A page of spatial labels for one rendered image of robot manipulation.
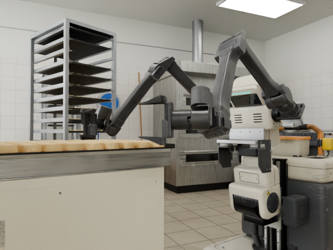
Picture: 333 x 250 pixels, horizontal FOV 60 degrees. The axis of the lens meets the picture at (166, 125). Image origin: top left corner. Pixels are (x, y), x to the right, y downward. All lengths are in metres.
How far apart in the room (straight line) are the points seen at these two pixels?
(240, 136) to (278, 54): 5.29
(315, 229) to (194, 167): 3.09
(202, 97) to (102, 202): 0.42
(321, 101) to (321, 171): 4.31
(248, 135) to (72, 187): 0.99
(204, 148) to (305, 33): 3.11
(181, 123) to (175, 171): 3.70
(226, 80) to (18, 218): 0.72
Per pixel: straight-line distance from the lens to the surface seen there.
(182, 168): 4.53
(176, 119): 0.81
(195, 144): 4.61
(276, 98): 1.37
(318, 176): 1.70
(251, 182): 1.60
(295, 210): 1.62
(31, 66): 2.90
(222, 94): 0.93
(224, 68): 1.02
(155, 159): 0.98
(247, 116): 1.59
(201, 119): 0.80
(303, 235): 1.81
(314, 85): 6.07
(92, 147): 0.86
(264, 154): 1.48
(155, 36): 5.68
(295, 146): 1.80
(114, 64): 2.60
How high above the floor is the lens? 0.96
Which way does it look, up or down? 1 degrees up
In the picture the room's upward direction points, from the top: straight up
